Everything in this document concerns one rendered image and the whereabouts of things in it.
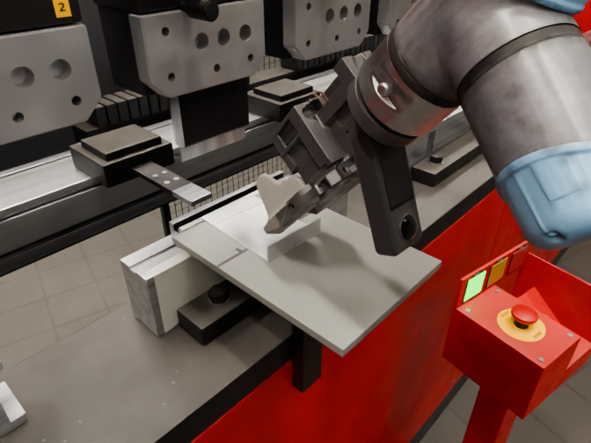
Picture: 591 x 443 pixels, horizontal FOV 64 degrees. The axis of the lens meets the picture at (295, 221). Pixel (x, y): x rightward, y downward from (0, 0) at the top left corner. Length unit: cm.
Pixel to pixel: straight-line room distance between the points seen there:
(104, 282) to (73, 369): 159
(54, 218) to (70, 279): 150
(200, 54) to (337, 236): 26
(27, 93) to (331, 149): 25
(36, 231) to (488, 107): 66
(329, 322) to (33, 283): 197
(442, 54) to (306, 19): 31
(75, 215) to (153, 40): 40
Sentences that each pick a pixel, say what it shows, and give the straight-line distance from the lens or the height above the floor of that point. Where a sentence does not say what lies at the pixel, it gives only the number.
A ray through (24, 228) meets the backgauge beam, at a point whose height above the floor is 95.
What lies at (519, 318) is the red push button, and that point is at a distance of 82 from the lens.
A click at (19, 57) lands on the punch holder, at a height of 124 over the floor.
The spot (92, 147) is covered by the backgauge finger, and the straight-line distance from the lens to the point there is 79.
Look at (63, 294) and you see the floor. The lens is 223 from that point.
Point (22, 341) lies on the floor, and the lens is 208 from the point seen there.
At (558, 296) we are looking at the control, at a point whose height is 76.
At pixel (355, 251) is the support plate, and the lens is 56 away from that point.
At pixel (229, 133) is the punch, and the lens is 62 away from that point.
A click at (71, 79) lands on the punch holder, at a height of 121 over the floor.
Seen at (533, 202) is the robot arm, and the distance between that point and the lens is 28.
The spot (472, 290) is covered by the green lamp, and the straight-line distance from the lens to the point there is 85.
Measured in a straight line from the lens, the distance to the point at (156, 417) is 57.
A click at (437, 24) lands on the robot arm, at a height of 127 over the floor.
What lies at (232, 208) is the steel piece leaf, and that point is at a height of 100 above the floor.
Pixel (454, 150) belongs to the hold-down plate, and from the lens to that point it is 108.
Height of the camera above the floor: 133
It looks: 33 degrees down
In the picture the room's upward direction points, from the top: straight up
